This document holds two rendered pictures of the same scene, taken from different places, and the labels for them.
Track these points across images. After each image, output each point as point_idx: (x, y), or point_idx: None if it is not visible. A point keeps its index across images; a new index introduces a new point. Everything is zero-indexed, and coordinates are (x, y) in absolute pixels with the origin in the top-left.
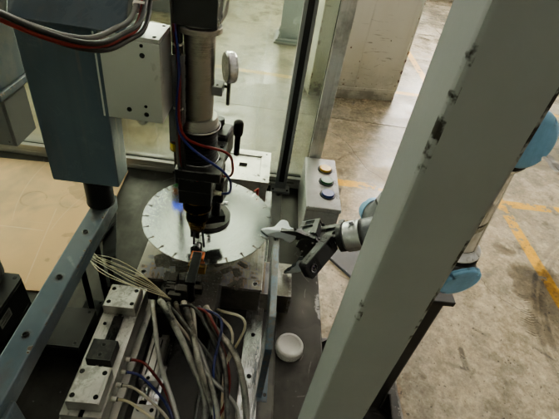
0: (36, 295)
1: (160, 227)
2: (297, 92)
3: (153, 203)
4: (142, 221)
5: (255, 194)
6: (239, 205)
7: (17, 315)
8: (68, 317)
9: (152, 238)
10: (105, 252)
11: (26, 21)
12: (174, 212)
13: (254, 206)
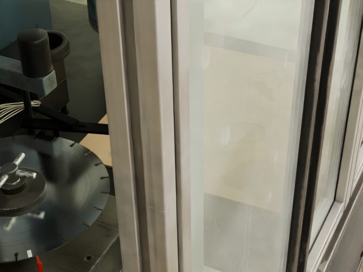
0: (83, 135)
1: (24, 147)
2: None
3: (75, 148)
4: (45, 135)
5: (27, 256)
6: (14, 228)
7: (15, 90)
8: (7, 128)
9: (10, 139)
10: (31, 119)
11: None
12: (44, 162)
13: (0, 245)
